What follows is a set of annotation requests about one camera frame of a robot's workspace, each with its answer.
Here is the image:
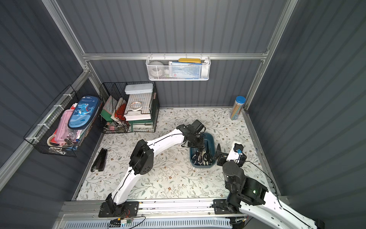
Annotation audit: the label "small black scissors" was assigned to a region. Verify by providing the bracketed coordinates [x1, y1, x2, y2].
[192, 152, 200, 166]
[203, 152, 213, 166]

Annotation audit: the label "teal plastic storage box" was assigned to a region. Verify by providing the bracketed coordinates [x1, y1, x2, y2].
[190, 133, 216, 169]

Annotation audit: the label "cream yellow kitchen scissors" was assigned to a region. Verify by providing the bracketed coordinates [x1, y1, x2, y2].
[199, 149, 205, 166]

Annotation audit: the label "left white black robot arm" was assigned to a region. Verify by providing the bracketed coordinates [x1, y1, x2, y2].
[105, 120, 206, 216]

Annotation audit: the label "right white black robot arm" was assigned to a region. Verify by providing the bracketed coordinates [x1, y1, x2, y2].
[214, 142, 325, 229]

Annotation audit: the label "white pencil box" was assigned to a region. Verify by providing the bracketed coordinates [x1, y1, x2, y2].
[124, 83, 153, 95]

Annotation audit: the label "colored pencil tube blue lid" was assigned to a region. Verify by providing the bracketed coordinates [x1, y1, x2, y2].
[230, 96, 246, 120]

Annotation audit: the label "blue white packet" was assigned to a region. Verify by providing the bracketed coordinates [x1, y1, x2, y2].
[168, 62, 202, 80]

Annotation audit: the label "yellow item in basket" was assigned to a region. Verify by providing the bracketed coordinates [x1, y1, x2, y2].
[178, 58, 202, 64]

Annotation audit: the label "white tape roll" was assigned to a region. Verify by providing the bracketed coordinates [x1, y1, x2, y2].
[147, 61, 165, 78]

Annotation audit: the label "red notebook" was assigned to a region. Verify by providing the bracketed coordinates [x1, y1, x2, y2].
[114, 104, 126, 121]

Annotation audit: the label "black stapler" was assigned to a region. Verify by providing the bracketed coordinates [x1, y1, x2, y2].
[91, 148, 108, 172]

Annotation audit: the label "blue dinosaur pencil case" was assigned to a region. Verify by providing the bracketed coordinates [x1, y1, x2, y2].
[68, 95, 101, 130]

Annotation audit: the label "pink pencil case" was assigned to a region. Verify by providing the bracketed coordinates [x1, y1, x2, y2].
[51, 109, 73, 145]

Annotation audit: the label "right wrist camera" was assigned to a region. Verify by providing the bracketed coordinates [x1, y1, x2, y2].
[226, 141, 244, 162]

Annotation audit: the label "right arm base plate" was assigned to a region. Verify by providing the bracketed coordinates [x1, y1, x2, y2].
[211, 198, 242, 215]

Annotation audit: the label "white wire wall basket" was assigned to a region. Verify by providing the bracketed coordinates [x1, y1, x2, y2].
[145, 57, 211, 81]

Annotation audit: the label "black wire desk organizer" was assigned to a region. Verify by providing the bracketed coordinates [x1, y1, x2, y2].
[100, 82, 160, 134]

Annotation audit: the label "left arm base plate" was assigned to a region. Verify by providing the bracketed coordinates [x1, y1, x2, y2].
[98, 201, 139, 219]

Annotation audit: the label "black wire side basket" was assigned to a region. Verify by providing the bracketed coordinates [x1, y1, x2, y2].
[23, 85, 102, 157]

